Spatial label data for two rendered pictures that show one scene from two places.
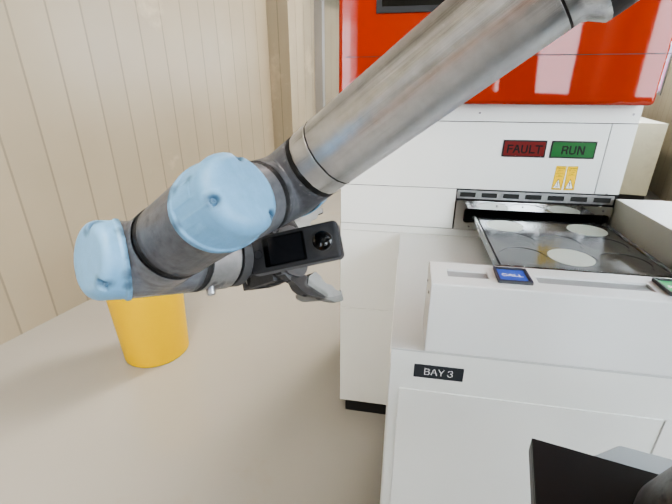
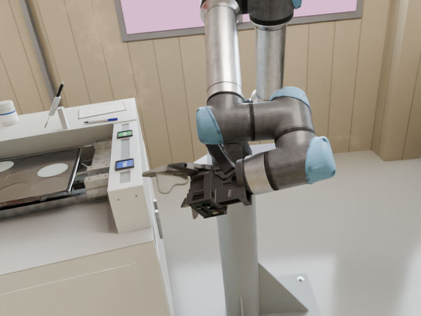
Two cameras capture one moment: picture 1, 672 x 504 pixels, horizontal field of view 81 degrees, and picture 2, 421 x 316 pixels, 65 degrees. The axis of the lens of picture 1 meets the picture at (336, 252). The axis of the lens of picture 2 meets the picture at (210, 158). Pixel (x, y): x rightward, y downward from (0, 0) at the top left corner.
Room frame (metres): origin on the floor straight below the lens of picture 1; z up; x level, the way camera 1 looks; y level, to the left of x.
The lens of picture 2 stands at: (0.69, 0.62, 1.39)
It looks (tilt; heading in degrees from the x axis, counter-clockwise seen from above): 26 degrees down; 249
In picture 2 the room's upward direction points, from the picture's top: 6 degrees counter-clockwise
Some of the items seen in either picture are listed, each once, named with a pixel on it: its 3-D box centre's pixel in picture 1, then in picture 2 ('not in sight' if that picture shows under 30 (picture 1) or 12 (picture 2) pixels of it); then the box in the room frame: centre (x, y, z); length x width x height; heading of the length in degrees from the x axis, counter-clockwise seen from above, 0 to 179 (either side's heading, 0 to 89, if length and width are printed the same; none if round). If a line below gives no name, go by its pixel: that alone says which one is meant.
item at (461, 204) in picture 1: (529, 218); not in sight; (1.15, -0.59, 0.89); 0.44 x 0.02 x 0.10; 80
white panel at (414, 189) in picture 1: (473, 174); not in sight; (1.19, -0.42, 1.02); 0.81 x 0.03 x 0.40; 80
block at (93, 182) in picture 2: not in sight; (98, 180); (0.70, -0.38, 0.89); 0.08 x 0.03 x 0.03; 170
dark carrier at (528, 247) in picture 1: (557, 242); (22, 175); (0.94, -0.57, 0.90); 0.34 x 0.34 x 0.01; 80
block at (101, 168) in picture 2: not in sight; (99, 169); (0.69, -0.46, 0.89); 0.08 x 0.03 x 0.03; 170
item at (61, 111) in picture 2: not in sight; (56, 112); (0.79, -0.79, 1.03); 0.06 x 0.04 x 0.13; 170
